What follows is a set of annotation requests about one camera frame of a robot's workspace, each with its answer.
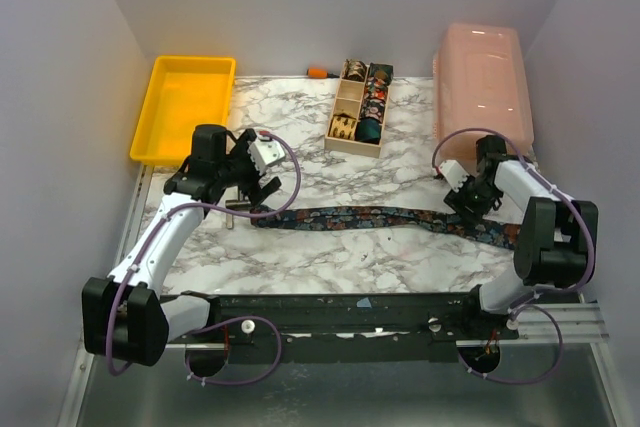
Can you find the dark green rolled tie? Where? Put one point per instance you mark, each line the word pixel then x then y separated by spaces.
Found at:
pixel 368 131

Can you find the dark rose print rolled tie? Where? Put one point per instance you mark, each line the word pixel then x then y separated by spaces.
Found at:
pixel 373 108

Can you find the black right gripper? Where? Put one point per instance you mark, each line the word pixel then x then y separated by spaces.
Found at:
pixel 467 195

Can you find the aluminium extrusion rail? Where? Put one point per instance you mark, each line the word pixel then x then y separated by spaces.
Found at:
pixel 547 323

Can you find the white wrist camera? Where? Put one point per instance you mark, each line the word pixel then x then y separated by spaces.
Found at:
pixel 453 173
pixel 265 152

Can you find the cream brown rolled tie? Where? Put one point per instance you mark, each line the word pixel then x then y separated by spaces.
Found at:
pixel 354 70

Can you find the green yellow rolled tie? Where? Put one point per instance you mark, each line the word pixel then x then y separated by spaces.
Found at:
pixel 382 72

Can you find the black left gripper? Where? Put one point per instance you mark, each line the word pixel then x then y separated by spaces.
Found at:
pixel 254 189

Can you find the pink plastic storage box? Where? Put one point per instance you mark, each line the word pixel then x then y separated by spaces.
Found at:
pixel 479 84

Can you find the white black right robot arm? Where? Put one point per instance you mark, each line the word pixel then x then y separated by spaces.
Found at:
pixel 555 249

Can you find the orange handled screwdriver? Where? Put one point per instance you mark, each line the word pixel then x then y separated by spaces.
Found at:
pixel 319 73

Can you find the wooden compartment organizer box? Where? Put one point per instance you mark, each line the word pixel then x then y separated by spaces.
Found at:
pixel 348 100

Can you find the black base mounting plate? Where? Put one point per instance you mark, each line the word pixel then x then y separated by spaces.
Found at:
pixel 348 328

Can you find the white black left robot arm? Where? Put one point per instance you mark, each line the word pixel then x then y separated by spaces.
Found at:
pixel 124 317

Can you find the navy floral necktie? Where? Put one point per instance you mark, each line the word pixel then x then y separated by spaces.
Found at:
pixel 323 219

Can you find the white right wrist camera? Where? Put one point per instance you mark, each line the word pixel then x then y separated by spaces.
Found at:
pixel 453 173

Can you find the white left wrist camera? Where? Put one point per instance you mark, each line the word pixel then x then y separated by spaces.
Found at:
pixel 265 152

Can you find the yellow plastic tray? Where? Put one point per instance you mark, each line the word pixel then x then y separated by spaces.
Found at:
pixel 183 92

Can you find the yellow beetle print rolled tie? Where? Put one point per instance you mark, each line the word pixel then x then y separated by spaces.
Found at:
pixel 343 127

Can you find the red floral rolled tie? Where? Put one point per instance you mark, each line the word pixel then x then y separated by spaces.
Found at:
pixel 376 89

